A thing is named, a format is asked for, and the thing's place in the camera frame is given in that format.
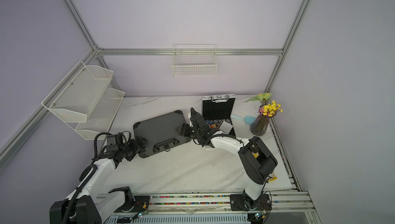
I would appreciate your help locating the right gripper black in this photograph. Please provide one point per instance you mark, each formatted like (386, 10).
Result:
(185, 129)

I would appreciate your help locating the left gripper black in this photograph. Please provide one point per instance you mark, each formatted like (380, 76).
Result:
(136, 147)

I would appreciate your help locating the dark grey poker case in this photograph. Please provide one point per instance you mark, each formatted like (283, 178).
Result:
(161, 133)

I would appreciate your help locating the silver aluminium poker case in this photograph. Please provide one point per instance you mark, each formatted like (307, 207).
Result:
(218, 107)

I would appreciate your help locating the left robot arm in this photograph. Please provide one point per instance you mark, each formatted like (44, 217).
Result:
(79, 207)

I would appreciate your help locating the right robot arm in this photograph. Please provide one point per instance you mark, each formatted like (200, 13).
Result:
(244, 148)

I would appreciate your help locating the row of poker chips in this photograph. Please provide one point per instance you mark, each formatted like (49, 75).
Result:
(217, 122)

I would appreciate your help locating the white card deck box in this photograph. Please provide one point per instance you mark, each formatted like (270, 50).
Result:
(226, 127)

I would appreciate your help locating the white two-tier mesh shelf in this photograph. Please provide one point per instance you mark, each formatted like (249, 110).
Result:
(85, 101)

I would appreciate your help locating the teal plastic scoop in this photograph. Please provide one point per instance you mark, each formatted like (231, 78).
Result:
(247, 119)

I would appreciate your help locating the purple glass vase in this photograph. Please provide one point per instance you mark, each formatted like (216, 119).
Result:
(260, 125)

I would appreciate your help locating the yellow artificial flowers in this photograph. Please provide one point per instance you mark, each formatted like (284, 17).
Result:
(268, 108)

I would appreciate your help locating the yellow dotted work glove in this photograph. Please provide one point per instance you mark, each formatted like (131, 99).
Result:
(271, 176)

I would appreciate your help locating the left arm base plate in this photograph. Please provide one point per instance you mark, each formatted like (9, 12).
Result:
(140, 204)

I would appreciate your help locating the white wire wall basket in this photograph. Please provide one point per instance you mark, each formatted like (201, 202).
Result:
(194, 60)

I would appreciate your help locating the aluminium frame rail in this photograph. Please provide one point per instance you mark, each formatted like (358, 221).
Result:
(210, 203)

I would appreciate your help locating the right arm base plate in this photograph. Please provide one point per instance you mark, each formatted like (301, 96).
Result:
(241, 202)

